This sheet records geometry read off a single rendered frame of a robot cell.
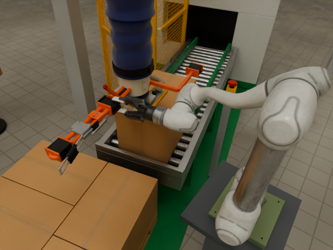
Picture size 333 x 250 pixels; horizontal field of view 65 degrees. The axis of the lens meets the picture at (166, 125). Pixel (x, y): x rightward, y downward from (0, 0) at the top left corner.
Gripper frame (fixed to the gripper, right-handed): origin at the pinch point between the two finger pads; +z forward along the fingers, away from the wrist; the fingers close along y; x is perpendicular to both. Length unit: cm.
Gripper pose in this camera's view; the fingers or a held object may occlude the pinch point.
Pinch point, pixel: (119, 104)
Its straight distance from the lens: 137.0
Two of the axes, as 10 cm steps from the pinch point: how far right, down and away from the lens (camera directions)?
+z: -9.3, -2.6, 2.6
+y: -0.4, 7.7, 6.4
